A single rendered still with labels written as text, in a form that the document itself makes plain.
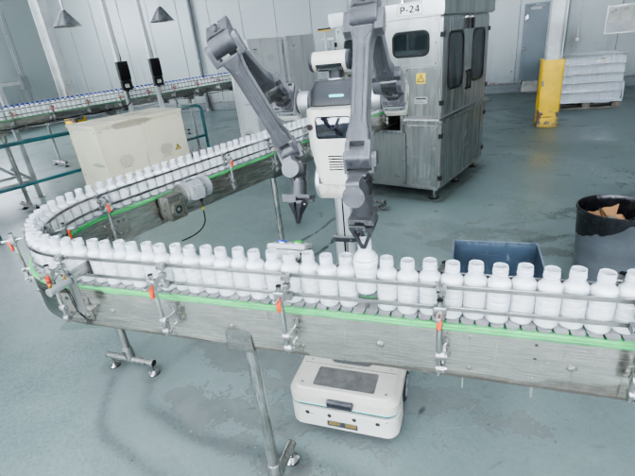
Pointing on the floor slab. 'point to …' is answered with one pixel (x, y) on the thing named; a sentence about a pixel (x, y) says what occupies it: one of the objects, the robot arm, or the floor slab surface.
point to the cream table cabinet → (128, 143)
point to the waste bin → (605, 235)
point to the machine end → (433, 91)
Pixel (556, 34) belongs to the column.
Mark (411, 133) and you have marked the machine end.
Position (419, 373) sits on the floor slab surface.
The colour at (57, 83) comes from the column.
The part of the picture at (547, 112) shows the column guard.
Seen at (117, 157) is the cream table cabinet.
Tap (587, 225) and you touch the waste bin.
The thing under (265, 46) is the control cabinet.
